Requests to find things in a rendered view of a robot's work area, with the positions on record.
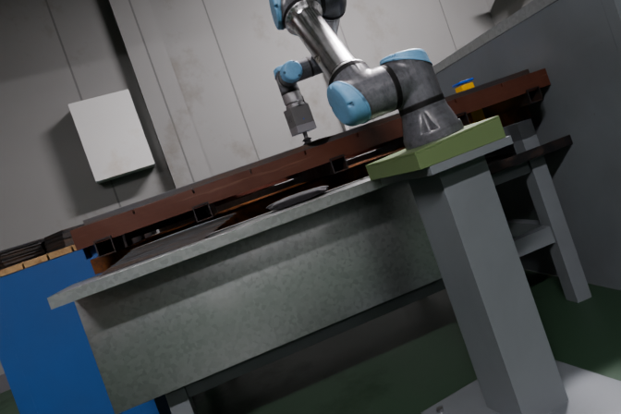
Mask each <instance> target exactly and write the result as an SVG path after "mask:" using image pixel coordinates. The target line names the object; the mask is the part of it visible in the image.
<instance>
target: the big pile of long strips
mask: <svg viewBox="0 0 621 414"><path fill-rule="evenodd" d="M82 226H84V224H82V225H76V226H73V227H70V228H67V229H64V230H61V231H59V232H56V233H54V234H52V235H50V236H48V237H44V238H41V239H37V240H34V241H32V242H28V243H25V244H22V245H18V246H16V247H13V248H9V249H6V250H1V251H0V270H2V269H5V268H7V267H10V266H13V265H16V264H19V263H22V262H25V261H28V260H31V259H34V258H37V257H40V256H43V255H44V254H48V253H50V252H53V251H56V250H61V249H63V248H65V247H68V246H71V245H74V241H73V238H72V236H71V234H70V230H73V229H76V228H79V227H82Z"/></svg>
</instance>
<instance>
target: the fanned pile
mask: <svg viewBox="0 0 621 414"><path fill-rule="evenodd" d="M233 214H236V213H231V214H229V215H226V216H223V217H220V218H217V219H214V220H212V221H208V222H205V223H202V224H199V225H195V226H193V227H190V228H187V229H184V230H181V231H179V232H176V233H174V234H172V235H169V236H167V237H162V238H160V239H157V240H155V241H153V242H150V243H148V244H145V245H142V246H140V247H137V248H135V249H133V250H130V252H128V255H125V256H124V258H122V259H119V262H116V264H114V265H112V266H111V268H109V269H106V272H103V273H102V274H101V275H98V276H97V278H98V277H101V276H104V275H106V274H110V273H113V272H115V271H118V270H121V269H124V268H126V267H129V266H131V265H134V264H136V263H139V262H144V261H146V260H149V259H151V258H154V257H156V256H159V255H162V254H165V253H167V252H169V251H172V250H176V249H179V248H182V247H185V246H187V245H189V244H192V243H195V242H197V241H200V240H203V239H205V237H208V236H209V235H210V234H211V233H213V232H214V230H216V229H218V228H217V227H219V226H221V225H222V224H224V223H225V221H227V220H230V217H233Z"/></svg>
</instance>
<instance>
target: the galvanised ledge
mask: <svg viewBox="0 0 621 414"><path fill-rule="evenodd" d="M390 184H393V183H389V184H384V185H382V182H381V179H375V180H372V181H371V180H370V177H366V178H363V179H361V180H358V181H356V182H353V183H350V184H347V185H345V186H343V187H340V188H337V189H333V190H330V191H327V192H325V193H324V194H322V195H319V196H317V197H314V198H312V199H309V200H307V201H304V202H301V203H299V204H296V205H293V206H289V207H286V208H282V209H279V210H276V211H273V212H271V213H267V214H264V215H262V216H259V217H256V218H253V219H251V220H249V221H246V222H243V223H241V224H238V225H233V226H231V227H229V228H226V229H223V230H221V231H218V232H215V233H212V234H211V235H209V236H208V237H205V239H203V240H200V241H197V242H195V243H192V244H189V245H187V246H185V247H182V248H179V249H176V250H172V251H169V252H167V253H165V254H162V255H159V256H156V257H154V258H151V259H149V260H146V261H144V262H139V263H136V264H134V265H131V266H129V267H126V268H124V269H121V270H118V271H115V272H113V273H110V274H106V275H104V276H101V277H98V278H97V276H98V275H101V274H98V275H96V276H94V277H91V278H88V279H86V280H83V281H80V282H77V283H76V284H73V285H71V286H68V287H66V288H65V289H63V290H61V291H59V292H57V293H55V294H53V295H52V296H51V297H49V298H47V300H48V302H49V305H50V308H51V310H52V309H55V308H58V307H60V306H63V305H66V304H68V303H70V302H73V301H76V300H78V299H81V298H85V297H88V296H90V295H92V294H95V293H98V292H101V291H103V290H106V289H108V288H110V287H113V286H118V285H120V284H123V283H126V282H127V281H130V280H133V279H135V278H138V277H141V276H144V275H146V274H150V273H152V272H155V271H158V270H161V269H163V268H165V267H168V266H170V265H173V264H176V263H178V262H183V261H185V260H187V259H190V258H193V257H195V256H198V255H201V254H203V253H205V252H208V251H211V250H215V249H218V248H220V247H223V246H225V245H228V244H230V243H233V242H236V241H238V240H241V239H243V238H246V237H250V236H253V235H255V234H258V233H261V232H262V231H265V230H268V229H271V228H273V227H276V226H279V225H282V224H285V223H287V222H290V221H293V220H296V219H298V218H300V217H303V216H305V215H308V214H311V213H315V212H318V211H320V210H322V209H325V208H328V207H330V206H333V205H336V204H338V203H340V202H343V201H347V200H350V199H353V198H356V197H358V196H360V195H363V194H365V193H368V192H371V191H373V190H376V189H380V188H382V187H385V186H388V185H390Z"/></svg>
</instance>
